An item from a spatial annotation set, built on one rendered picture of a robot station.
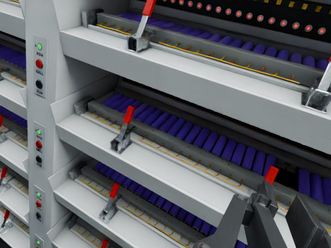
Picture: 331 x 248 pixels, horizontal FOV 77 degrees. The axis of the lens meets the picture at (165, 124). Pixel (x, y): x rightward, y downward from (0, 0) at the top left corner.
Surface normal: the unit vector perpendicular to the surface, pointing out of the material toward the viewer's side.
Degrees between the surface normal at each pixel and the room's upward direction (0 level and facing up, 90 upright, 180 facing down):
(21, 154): 17
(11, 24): 107
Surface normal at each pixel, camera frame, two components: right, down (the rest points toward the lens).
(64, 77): 0.87, 0.37
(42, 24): -0.44, 0.26
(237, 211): 0.33, -0.93
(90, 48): -0.48, 0.51
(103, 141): 0.11, -0.78
